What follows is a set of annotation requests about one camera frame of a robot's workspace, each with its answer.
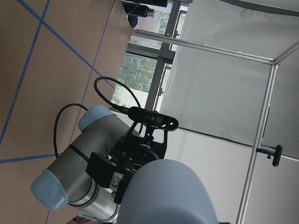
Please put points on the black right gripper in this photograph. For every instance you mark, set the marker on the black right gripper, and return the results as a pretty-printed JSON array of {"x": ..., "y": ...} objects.
[{"x": 128, "y": 155}]

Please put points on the light blue plastic cup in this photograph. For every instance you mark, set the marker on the light blue plastic cup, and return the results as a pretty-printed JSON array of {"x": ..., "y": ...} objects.
[{"x": 166, "y": 192}]

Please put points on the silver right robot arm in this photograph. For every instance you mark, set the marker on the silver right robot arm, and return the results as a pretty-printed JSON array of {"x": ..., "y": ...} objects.
[{"x": 65, "y": 181}]

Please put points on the black clamp knob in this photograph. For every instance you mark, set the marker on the black clamp knob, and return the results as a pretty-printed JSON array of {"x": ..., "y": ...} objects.
[{"x": 276, "y": 154}]

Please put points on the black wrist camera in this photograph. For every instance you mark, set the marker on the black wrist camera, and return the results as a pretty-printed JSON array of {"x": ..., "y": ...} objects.
[{"x": 153, "y": 119}]

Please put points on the aluminium frame with white panels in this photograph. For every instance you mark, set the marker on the aluminium frame with white panels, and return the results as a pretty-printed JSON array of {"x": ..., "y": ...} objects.
[{"x": 218, "y": 101}]

